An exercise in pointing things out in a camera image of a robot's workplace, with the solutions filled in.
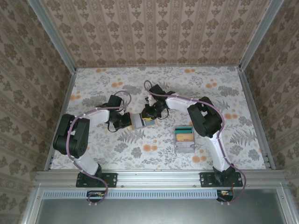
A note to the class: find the aluminium corner post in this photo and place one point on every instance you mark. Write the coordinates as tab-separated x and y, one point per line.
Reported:
54	35
259	35

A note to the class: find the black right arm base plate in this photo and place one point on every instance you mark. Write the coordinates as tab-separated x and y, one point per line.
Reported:
205	179

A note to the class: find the teal credit card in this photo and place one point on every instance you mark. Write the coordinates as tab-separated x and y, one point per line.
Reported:
187	130

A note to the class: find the beige card holder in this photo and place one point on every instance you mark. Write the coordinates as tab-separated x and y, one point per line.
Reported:
137	122

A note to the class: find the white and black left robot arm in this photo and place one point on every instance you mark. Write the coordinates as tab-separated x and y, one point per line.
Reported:
98	116

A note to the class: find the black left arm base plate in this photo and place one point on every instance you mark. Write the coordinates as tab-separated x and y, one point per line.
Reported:
112	179

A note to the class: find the aluminium back rail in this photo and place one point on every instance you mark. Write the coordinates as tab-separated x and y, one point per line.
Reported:
158	67

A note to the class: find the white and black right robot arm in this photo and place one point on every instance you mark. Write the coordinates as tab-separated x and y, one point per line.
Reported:
177	105

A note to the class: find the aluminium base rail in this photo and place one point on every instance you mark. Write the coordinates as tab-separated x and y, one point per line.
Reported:
158	178

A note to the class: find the clear acrylic card tray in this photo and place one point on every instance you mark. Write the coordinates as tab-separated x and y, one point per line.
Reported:
185	151

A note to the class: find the aluminium side rail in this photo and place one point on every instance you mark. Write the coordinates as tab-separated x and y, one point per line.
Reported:
67	93
252	105

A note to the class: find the grey metal sheet panel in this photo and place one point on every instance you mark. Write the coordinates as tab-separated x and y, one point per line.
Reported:
151	212

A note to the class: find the gold credit card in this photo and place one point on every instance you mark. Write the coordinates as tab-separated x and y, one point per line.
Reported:
183	137

